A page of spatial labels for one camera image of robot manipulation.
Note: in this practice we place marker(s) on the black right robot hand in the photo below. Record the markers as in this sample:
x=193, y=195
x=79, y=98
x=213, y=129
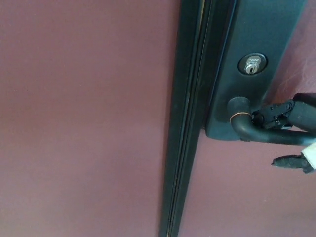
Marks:
x=302, y=113

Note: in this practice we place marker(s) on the black door edge strip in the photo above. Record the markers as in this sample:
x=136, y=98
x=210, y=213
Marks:
x=177, y=138
x=200, y=116

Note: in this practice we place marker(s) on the silver lock cylinder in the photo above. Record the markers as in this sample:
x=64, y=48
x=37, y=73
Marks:
x=252, y=64

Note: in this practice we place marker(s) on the plain maroon door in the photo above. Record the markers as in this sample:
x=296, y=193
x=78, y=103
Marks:
x=81, y=118

